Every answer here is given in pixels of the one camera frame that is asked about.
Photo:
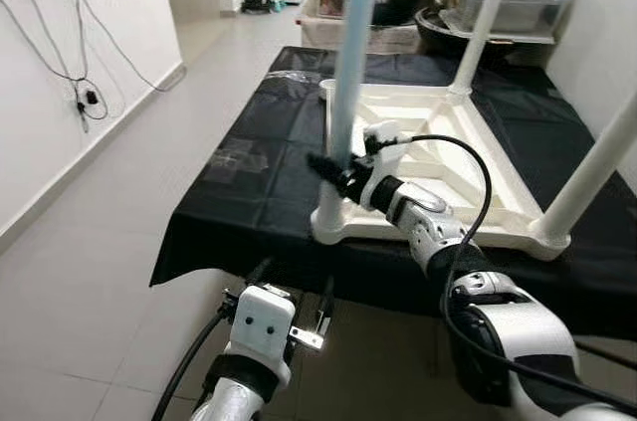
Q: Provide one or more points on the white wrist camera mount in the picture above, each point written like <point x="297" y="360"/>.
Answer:
<point x="383" y="137"/>
<point x="264" y="329"/>

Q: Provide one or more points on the black charger plug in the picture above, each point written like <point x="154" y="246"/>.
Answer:
<point x="92" y="98"/>

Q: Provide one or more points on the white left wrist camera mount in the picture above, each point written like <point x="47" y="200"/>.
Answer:
<point x="264" y="329"/>

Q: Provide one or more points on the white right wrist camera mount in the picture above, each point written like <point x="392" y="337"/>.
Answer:
<point x="383" y="137"/>

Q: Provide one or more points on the black tablecloth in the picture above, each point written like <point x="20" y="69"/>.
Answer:
<point x="229" y="212"/>

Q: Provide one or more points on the small teal cleaning brush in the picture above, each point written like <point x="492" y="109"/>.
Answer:
<point x="281" y="5"/>

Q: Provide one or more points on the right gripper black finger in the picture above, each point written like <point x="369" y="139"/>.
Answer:
<point x="325" y="170"/>

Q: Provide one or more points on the clear plastic film piece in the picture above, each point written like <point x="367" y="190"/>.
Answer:
<point x="304" y="77"/>

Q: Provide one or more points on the beige cloth covered bench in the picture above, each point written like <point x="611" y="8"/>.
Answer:
<point x="328" y="35"/>

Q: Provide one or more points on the clear plastic storage box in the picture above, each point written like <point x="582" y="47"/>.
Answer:
<point x="537" y="8"/>

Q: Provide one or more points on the white plastic children table top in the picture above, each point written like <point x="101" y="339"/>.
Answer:
<point x="438" y="112"/>

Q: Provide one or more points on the black round basin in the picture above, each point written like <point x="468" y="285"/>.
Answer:
<point x="438" y="33"/>

